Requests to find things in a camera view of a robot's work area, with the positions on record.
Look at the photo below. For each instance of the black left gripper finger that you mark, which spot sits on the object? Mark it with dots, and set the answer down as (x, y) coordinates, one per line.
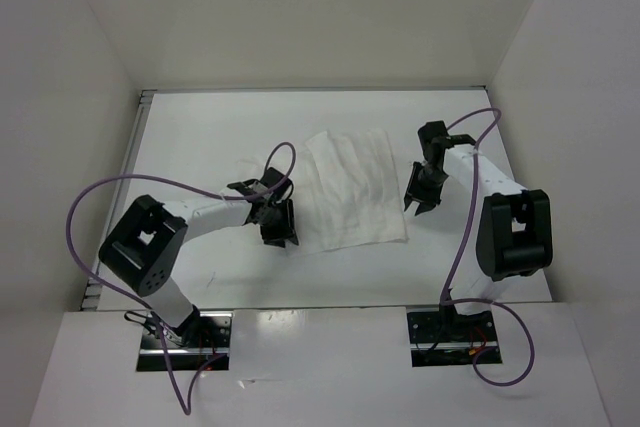
(274, 240)
(290, 233)

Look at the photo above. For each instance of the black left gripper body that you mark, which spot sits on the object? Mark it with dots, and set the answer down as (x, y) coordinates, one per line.
(276, 219)

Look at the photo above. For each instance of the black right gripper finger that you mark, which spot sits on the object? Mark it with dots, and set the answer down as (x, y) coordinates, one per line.
(412, 191)
(427, 204)

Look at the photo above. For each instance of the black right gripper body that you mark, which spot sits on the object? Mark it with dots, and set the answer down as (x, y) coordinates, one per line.
(431, 183)

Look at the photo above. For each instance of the white fabric skirt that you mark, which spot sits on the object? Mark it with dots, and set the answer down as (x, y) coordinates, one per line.
(346, 193)

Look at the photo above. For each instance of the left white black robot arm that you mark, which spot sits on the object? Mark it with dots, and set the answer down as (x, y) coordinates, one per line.
(143, 247)

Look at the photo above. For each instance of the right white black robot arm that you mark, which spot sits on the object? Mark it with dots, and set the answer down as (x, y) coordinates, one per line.
(508, 232)

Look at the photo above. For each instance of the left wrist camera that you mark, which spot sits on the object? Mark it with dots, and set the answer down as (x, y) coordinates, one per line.
(248, 188)

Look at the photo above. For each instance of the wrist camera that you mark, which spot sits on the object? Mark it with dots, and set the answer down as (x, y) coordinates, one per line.
(248, 188)
(461, 139)

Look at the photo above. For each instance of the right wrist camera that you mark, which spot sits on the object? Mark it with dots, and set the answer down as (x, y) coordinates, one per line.
(461, 139)

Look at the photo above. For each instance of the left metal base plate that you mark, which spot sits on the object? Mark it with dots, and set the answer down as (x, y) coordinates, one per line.
(208, 346)

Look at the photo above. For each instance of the metal base plate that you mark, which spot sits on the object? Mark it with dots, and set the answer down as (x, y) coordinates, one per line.
(208, 346)
(441, 337)

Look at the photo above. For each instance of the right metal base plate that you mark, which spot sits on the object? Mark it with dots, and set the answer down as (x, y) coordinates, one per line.
(441, 337)

